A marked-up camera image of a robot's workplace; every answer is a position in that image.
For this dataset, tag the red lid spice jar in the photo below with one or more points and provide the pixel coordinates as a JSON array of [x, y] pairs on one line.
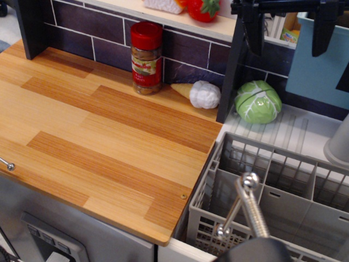
[[146, 57]]

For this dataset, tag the red toy strawberry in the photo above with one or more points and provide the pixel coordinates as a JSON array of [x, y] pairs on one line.
[[203, 10]]

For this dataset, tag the light blue box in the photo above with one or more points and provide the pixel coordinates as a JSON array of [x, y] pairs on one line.
[[317, 78]]

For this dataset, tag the small chrome knob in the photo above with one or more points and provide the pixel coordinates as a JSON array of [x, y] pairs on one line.
[[10, 166]]

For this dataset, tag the grey plastic drying rack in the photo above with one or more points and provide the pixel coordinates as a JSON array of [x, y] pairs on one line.
[[304, 200]]

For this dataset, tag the white sink unit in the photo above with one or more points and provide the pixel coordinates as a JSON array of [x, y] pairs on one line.
[[295, 130]]

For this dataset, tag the white toy cake slice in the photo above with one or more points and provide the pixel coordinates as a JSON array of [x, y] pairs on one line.
[[170, 6]]

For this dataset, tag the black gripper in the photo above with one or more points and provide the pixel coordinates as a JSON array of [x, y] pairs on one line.
[[326, 13]]

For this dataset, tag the colourful toy box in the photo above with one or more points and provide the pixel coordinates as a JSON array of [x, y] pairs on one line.
[[291, 28]]

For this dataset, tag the wooden upper shelf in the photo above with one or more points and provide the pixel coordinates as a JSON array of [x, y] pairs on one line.
[[221, 28]]

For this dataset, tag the grey oven control panel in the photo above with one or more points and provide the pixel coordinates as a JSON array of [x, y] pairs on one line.
[[48, 239]]

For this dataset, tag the green toy cabbage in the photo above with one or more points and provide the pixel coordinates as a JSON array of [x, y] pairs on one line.
[[257, 102]]

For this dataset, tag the toy ice cream cone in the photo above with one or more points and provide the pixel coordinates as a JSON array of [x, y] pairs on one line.
[[202, 94]]

